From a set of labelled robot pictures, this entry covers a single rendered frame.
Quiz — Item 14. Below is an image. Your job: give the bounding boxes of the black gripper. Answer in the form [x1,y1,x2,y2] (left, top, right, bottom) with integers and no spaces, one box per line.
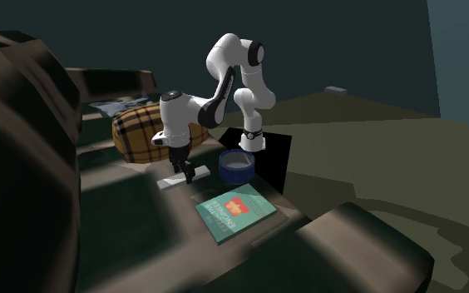
[169,143,196,185]

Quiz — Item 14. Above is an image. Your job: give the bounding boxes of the white flat bar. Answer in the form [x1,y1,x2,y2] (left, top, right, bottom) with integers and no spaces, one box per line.
[156,165,211,191]

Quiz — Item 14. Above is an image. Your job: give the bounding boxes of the blue bowl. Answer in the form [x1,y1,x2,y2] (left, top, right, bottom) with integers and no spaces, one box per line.
[218,148,256,186]

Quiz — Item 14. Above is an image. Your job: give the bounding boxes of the yellow plaid cushion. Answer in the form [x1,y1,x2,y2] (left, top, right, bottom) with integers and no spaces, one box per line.
[111,102,210,165]

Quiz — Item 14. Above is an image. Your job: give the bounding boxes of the teal book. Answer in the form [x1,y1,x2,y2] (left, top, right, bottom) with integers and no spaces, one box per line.
[195,183,278,246]

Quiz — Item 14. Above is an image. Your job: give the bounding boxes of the black robot stand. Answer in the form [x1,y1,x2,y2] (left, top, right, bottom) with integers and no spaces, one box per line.
[218,127,293,195]

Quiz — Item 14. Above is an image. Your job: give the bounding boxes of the blue-grey crumpled cloth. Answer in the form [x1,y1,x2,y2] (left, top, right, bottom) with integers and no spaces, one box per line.
[89,95,161,119]

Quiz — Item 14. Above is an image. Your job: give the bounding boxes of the dark brown sofa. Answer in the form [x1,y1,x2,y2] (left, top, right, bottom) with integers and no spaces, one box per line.
[0,30,437,293]

